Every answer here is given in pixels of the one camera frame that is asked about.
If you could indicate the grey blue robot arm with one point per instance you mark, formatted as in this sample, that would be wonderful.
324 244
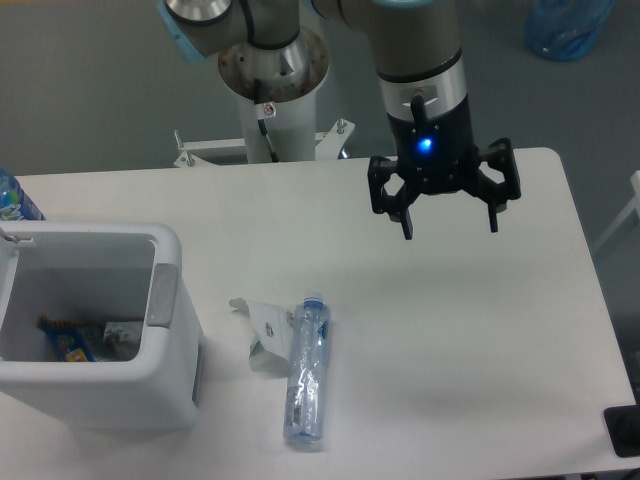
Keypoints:
416 50

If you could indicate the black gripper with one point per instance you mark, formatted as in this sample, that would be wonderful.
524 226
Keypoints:
430 150

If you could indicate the blue snack wrapper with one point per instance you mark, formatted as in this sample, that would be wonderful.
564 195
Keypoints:
71 340

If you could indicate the blue plastic bag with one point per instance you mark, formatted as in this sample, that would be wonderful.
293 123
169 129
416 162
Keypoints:
565 30

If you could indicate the white pedestal foot bracket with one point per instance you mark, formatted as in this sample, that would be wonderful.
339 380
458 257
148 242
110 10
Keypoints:
328 145

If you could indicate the white trash can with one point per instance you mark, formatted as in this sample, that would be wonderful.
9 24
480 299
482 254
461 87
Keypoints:
92 274

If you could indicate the white frame at right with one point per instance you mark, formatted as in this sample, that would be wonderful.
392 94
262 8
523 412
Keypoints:
621 226

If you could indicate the blue labelled bottle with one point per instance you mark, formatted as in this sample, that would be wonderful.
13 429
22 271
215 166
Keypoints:
16 205

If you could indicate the black device at edge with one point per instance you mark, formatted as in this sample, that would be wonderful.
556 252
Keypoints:
623 427

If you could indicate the silver foil wrapper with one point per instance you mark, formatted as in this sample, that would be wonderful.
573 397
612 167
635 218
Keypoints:
123 331

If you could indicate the clear plastic bottle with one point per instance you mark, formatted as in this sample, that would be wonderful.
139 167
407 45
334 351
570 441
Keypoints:
307 380

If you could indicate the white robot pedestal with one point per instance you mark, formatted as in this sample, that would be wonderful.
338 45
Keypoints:
276 93

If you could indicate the white paper wrapper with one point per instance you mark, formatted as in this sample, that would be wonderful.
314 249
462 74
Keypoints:
269 353

